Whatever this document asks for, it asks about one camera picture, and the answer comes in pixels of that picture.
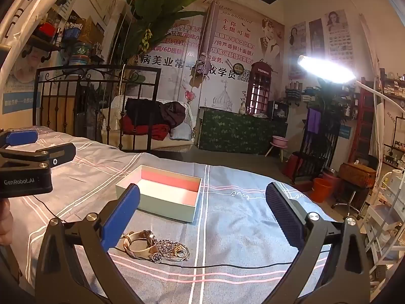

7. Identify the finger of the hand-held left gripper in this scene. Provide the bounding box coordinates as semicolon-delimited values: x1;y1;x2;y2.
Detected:
0;142;77;174
0;127;39;150

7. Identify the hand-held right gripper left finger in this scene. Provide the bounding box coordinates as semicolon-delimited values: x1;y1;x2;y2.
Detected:
35;184;141;304

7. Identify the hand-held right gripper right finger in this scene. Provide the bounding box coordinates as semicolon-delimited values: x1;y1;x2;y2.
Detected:
264;182;371;304

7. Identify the beige strap wristwatch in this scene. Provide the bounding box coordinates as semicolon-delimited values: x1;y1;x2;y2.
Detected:
123;230;159;259

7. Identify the mint green jewelry box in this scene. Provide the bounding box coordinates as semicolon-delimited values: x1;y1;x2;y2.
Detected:
115;165;202;223

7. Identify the silver chain necklace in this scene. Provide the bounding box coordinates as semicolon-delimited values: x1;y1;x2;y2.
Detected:
153;239;191;263

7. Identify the orange bucket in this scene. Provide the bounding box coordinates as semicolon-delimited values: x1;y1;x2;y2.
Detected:
313;178;334;203

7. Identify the grey plaid bed sheet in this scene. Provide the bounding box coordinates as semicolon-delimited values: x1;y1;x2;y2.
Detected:
0;126;349;304

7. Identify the red bin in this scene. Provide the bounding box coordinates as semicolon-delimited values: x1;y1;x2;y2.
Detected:
286;154;304;176

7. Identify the black iron fence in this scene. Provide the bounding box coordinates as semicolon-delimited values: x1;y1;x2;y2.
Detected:
294;127;336;182

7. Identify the black swivel stool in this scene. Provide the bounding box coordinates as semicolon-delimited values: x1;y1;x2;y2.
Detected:
332;184;368;219

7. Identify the brown wooden chest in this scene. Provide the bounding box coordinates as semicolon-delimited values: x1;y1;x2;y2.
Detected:
338;162;377;187

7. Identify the red cloth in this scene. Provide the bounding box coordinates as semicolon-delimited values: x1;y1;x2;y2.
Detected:
122;116;171;140

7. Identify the green floral cabinet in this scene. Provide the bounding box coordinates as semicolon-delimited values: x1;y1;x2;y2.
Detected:
198;107;288;155

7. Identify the white trolley cart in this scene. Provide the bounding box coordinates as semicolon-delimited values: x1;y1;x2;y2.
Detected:
361;169;405;279

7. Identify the purple cloth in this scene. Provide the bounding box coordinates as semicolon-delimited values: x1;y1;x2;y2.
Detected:
306;108;321;134

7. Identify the teal round tub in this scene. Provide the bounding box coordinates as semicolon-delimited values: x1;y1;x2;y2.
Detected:
69;43;92;65

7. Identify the light blue pillow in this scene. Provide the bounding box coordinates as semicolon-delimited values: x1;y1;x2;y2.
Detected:
169;123;193;140

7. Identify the small black television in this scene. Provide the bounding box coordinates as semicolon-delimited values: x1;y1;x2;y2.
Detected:
268;101;289;121

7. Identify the black jacket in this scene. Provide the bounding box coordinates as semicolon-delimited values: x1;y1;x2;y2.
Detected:
125;98;162;124

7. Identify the brown jacket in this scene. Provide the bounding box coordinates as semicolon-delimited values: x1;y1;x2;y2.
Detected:
160;101;186;125

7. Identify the blue storage basket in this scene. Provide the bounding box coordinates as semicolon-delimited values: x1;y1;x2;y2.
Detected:
63;27;82;40

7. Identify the pile of clothes on chair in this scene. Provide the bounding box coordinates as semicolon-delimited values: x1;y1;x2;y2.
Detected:
101;95;197;151

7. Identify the small shelf with jars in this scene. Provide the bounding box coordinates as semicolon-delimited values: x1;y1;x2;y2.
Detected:
285;82;320;105

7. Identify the red ladder shelf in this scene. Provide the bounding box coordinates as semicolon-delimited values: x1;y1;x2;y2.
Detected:
356;84;375;165

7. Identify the white printed banner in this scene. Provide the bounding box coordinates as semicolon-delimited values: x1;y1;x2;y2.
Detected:
0;0;84;49

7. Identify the red telephone booth decoration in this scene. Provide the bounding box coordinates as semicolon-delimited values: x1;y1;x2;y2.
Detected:
245;62;273;116

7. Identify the white led floor lamp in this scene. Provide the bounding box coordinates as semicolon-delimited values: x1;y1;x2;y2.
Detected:
297;54;405;172

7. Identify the large green leafy plant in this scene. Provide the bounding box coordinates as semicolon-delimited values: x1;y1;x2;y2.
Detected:
109;0;206;70

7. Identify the blue wall sign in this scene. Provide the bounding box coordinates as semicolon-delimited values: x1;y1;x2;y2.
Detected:
2;92;42;115

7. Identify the black cable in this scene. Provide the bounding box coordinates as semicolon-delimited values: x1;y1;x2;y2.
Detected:
32;196;331;268

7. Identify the black wall shelf board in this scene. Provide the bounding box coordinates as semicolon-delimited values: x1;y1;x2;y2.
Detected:
28;35;62;62

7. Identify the black iron bed frame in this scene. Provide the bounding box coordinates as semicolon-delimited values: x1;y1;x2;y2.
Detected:
33;64;162;153

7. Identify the large printed wall banner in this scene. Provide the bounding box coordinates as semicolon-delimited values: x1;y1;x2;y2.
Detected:
120;0;285;115

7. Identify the wall shelf with bottles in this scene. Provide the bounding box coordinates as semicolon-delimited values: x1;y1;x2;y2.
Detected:
376;70;405;102

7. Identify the portrait wall poster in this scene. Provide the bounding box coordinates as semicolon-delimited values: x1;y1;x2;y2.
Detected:
289;22;307;78

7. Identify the tower wall poster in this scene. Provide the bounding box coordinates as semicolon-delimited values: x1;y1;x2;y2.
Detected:
308;18;326;58

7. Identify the eyelash chart wall poster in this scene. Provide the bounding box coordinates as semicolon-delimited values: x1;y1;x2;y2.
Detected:
324;9;353;64

